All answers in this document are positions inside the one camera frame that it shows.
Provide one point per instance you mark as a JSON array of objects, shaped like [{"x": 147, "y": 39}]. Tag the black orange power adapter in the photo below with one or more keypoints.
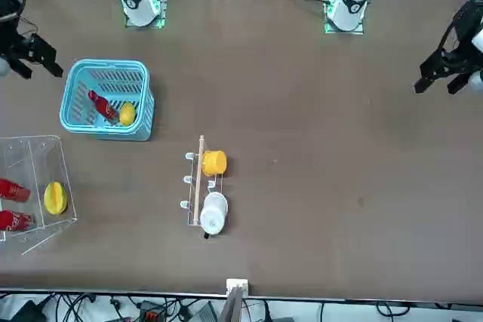
[{"x": 151, "y": 314}]

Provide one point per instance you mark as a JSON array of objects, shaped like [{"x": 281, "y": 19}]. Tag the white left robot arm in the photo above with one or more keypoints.
[{"x": 349, "y": 1}]

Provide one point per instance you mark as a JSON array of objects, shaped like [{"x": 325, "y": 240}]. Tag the grey power adapter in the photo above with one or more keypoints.
[{"x": 203, "y": 314}]

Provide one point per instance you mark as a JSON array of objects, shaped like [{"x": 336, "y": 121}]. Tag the white table edge bracket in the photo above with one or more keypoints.
[{"x": 237, "y": 283}]

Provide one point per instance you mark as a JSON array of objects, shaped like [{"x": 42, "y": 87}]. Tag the clear acrylic rack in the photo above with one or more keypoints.
[{"x": 49, "y": 156}]

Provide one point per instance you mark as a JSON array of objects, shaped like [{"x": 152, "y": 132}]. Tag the red drink bottle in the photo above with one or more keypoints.
[
  {"x": 15, "y": 221},
  {"x": 13, "y": 190},
  {"x": 103, "y": 107}
]

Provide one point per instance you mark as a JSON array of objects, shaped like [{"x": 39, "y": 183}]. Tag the yellow lemon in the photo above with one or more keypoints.
[{"x": 127, "y": 112}]

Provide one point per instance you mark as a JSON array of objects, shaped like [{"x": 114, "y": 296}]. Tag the yellow cup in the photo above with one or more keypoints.
[{"x": 214, "y": 163}]

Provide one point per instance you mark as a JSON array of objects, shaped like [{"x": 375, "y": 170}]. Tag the yellow green star fruit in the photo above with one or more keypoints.
[{"x": 56, "y": 198}]

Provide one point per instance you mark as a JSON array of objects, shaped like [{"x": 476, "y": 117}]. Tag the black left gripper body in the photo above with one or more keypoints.
[{"x": 468, "y": 20}]

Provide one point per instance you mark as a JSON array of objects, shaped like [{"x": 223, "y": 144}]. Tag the white mug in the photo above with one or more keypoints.
[{"x": 213, "y": 212}]

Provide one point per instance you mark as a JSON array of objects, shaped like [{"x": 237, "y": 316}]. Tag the blue plastic basket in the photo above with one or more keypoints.
[{"x": 105, "y": 62}]

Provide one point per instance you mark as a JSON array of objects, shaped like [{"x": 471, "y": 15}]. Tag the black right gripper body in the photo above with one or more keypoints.
[{"x": 9, "y": 9}]

